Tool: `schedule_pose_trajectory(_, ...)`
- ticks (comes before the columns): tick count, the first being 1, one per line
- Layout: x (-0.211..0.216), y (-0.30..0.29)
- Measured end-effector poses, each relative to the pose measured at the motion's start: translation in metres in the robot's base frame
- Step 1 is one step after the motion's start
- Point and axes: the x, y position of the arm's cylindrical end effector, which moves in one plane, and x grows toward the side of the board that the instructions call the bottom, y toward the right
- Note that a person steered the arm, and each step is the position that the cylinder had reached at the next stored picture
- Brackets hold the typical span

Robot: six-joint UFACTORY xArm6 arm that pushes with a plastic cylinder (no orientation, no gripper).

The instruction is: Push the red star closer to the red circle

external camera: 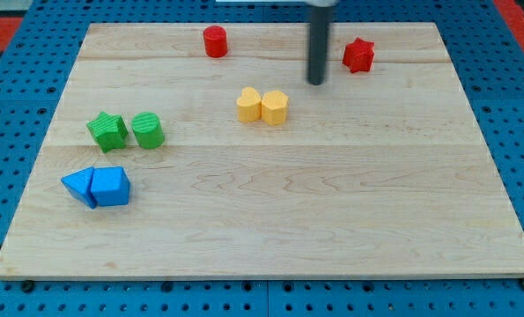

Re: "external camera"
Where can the red star block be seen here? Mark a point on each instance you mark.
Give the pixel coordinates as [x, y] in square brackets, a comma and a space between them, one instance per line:
[358, 56]

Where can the green star block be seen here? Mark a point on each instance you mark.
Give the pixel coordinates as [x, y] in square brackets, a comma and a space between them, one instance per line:
[108, 131]

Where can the yellow heart block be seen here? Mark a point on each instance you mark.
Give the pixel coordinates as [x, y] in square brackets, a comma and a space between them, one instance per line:
[249, 105]

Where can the yellow hexagon block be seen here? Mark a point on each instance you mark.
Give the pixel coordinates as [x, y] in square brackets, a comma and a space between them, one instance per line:
[275, 107]

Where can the light wooden board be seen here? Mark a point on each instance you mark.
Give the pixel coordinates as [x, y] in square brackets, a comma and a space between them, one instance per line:
[374, 175]

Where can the green cylinder block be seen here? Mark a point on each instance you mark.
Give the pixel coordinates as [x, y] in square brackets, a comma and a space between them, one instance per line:
[148, 131]

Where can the red cylinder block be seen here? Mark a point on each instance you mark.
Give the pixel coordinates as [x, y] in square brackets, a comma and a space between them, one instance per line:
[215, 41]

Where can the blue cube block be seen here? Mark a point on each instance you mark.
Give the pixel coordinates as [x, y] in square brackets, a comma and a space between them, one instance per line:
[110, 186]

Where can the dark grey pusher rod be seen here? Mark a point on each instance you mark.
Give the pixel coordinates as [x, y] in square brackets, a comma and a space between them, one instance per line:
[318, 35]

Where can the blue triangle block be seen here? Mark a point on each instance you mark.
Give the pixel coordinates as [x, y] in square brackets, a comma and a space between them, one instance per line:
[79, 186]

